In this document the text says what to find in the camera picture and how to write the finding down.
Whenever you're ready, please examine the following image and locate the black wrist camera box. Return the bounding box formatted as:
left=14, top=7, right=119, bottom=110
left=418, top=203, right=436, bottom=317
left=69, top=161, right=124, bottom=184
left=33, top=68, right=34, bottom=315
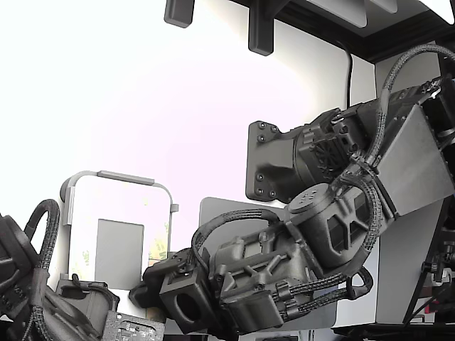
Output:
left=159, top=272, right=210, bottom=334

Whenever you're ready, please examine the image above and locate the white overhead light panel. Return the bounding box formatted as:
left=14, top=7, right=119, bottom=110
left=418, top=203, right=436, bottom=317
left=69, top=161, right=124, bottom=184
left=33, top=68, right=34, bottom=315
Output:
left=304, top=0, right=370, bottom=29

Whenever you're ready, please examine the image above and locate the dark circuit board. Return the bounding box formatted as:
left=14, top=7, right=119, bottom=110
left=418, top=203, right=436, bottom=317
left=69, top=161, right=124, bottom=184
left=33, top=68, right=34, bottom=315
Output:
left=102, top=311, right=166, bottom=341

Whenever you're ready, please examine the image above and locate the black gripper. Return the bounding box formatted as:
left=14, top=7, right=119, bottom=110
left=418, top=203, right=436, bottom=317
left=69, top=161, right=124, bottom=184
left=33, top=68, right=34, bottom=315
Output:
left=129, top=247, right=200, bottom=310

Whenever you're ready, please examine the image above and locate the grey fixture with round legs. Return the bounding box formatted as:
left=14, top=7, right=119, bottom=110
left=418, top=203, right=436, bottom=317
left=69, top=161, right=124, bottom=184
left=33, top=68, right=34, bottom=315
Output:
left=58, top=170, right=181, bottom=296

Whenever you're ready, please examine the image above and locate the black rounded bracket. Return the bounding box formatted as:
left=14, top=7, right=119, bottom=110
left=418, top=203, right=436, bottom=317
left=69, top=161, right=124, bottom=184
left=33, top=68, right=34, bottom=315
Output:
left=163, top=0, right=197, bottom=28
left=247, top=0, right=276, bottom=57

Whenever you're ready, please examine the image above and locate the black power cable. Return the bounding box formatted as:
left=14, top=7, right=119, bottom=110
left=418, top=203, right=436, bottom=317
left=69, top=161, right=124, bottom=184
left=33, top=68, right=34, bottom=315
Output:
left=333, top=38, right=354, bottom=112

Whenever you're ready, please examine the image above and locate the black clamp equipment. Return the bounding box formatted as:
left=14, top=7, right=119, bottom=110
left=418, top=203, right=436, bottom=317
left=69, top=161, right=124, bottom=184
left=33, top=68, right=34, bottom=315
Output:
left=419, top=220, right=455, bottom=323

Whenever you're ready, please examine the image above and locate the black braided cable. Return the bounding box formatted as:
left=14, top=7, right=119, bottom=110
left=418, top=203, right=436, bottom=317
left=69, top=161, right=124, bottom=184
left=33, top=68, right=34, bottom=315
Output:
left=191, top=207, right=289, bottom=274
left=279, top=265, right=375, bottom=315
left=339, top=44, right=455, bottom=177
left=23, top=198, right=62, bottom=341

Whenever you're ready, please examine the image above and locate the holder gripper black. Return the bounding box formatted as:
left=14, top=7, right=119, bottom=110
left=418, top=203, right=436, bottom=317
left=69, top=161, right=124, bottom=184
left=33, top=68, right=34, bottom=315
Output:
left=55, top=273, right=121, bottom=332

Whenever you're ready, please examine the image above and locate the black tripod leg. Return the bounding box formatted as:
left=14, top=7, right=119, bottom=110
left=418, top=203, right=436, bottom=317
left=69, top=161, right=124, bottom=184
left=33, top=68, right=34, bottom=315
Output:
left=401, top=198, right=455, bottom=328

